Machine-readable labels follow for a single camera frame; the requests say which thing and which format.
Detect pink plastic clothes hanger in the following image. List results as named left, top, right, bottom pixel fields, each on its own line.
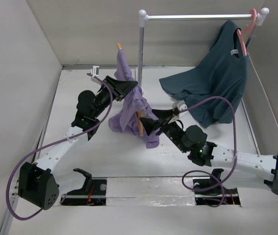
left=235, top=8, right=259, bottom=56

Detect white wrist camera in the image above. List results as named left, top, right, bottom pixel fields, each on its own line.
left=87, top=65, right=99, bottom=82
left=172, top=100, right=187, bottom=117

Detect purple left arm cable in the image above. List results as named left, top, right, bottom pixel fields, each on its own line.
left=5, top=74, right=113, bottom=221

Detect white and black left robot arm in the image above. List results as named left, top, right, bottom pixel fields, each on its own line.
left=18, top=76, right=138, bottom=210

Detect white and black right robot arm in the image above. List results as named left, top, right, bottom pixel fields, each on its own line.
left=140, top=108, right=278, bottom=195

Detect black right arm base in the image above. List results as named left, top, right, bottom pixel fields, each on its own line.
left=192, top=168, right=241, bottom=206

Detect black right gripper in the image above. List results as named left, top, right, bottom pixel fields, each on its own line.
left=139, top=108, right=188, bottom=153

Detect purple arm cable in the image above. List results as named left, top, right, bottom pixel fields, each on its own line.
left=5, top=74, right=113, bottom=221
left=182, top=96, right=237, bottom=208

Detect dark teal t shirt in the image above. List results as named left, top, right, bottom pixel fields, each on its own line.
left=160, top=21, right=249, bottom=128

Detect purple t shirt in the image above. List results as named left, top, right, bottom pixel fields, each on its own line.
left=108, top=49, right=160, bottom=149

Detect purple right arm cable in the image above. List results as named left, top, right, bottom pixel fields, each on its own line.
left=182, top=96, right=237, bottom=208

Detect wooden clothes hanger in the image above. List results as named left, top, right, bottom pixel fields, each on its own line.
left=116, top=43, right=146, bottom=137

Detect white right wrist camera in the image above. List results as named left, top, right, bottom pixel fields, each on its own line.
left=172, top=100, right=187, bottom=117

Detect white and silver clothes rack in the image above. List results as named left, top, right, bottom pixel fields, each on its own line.
left=137, top=7, right=270, bottom=86

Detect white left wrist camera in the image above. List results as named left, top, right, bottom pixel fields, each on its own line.
left=87, top=65, right=99, bottom=82

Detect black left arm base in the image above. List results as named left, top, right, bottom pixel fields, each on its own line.
left=60, top=168, right=107, bottom=206

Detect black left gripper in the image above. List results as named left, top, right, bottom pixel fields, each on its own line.
left=92, top=76, right=137, bottom=118

